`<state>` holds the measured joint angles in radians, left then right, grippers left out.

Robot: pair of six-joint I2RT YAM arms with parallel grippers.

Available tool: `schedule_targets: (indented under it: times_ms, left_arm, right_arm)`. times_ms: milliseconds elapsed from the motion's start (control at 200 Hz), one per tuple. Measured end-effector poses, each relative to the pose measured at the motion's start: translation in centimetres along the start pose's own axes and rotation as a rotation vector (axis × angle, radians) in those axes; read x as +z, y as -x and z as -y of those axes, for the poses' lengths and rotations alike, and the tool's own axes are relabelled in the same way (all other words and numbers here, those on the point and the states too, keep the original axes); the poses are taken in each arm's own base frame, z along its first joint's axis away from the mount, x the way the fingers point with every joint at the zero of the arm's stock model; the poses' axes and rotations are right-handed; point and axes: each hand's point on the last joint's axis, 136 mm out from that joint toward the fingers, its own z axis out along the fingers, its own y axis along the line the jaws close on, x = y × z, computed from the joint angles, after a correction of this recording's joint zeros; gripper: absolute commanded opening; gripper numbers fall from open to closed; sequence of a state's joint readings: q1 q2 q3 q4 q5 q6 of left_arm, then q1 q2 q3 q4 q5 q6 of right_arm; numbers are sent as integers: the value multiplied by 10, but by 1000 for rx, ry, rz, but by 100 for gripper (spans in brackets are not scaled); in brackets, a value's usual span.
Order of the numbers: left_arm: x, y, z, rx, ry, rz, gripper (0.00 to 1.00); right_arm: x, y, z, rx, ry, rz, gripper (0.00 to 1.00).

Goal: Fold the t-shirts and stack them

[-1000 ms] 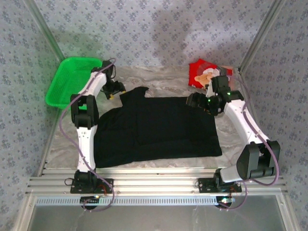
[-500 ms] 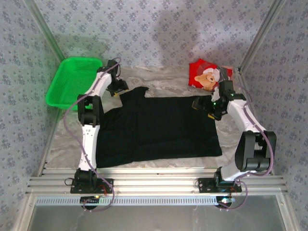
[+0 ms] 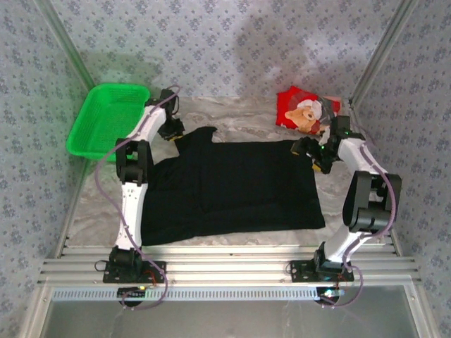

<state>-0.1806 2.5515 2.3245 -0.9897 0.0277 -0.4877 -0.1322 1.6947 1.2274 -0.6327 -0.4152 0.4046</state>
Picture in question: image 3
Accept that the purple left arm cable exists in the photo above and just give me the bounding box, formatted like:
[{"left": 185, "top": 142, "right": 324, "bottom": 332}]
[{"left": 94, "top": 84, "right": 183, "bottom": 311}]

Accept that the aluminium mounting rail beam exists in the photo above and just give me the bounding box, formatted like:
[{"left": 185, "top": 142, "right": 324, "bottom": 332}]
[{"left": 37, "top": 245, "right": 422, "bottom": 287}]

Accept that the black t-shirt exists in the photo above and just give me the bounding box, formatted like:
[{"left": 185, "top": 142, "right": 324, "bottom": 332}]
[{"left": 140, "top": 125, "right": 327, "bottom": 247}]

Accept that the aluminium table side rail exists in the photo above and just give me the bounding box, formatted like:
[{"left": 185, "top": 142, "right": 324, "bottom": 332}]
[
  {"left": 52, "top": 160, "right": 91, "bottom": 260},
  {"left": 350, "top": 100, "right": 402, "bottom": 256}
]

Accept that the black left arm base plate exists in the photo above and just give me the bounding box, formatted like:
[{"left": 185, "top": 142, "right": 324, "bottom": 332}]
[{"left": 103, "top": 260, "right": 167, "bottom": 284}]

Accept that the grey slotted cable duct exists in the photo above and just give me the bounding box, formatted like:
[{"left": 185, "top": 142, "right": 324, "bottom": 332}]
[{"left": 51, "top": 285, "right": 339, "bottom": 302}]

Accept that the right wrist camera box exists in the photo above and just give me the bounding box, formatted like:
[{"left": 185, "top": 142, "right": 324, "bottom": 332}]
[{"left": 318, "top": 125, "right": 333, "bottom": 146}]

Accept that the green plastic mesh basket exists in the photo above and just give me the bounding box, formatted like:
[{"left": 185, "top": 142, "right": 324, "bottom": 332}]
[{"left": 66, "top": 82, "right": 151, "bottom": 163}]

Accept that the black controller board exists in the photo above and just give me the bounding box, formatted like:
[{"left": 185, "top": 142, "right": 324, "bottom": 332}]
[
  {"left": 316, "top": 287, "right": 345, "bottom": 306},
  {"left": 117, "top": 287, "right": 148, "bottom": 306}
]

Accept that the aluminium lower frame bar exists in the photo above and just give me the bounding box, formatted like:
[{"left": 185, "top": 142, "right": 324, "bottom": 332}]
[
  {"left": 19, "top": 283, "right": 54, "bottom": 338},
  {"left": 403, "top": 283, "right": 440, "bottom": 338}
]

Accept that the aluminium frame post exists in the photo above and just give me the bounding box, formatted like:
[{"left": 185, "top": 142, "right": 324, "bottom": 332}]
[
  {"left": 35, "top": 0, "right": 103, "bottom": 92},
  {"left": 347, "top": 0, "right": 421, "bottom": 108}
]

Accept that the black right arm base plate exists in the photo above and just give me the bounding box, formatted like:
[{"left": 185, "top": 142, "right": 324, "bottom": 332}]
[{"left": 289, "top": 259, "right": 355, "bottom": 284}]

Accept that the red teddy bear package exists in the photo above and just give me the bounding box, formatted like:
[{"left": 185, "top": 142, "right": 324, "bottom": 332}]
[{"left": 276, "top": 84, "right": 342, "bottom": 137}]

